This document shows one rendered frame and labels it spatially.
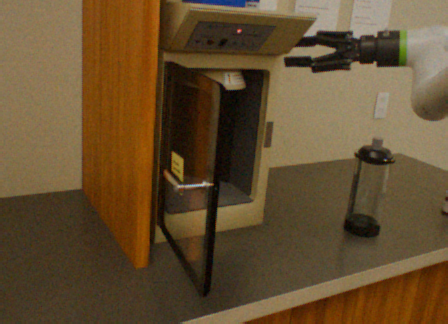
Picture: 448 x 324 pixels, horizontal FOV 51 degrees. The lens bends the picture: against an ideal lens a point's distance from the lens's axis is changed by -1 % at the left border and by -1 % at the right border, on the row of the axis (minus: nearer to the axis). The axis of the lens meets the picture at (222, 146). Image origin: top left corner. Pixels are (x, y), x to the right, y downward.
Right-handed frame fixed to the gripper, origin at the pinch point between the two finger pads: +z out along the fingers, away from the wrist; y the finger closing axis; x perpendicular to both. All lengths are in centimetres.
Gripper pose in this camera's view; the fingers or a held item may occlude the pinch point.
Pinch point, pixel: (296, 51)
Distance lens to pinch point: 130.9
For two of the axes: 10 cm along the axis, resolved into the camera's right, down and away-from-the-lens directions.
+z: -9.5, -0.3, 3.1
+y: -2.2, 7.7, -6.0
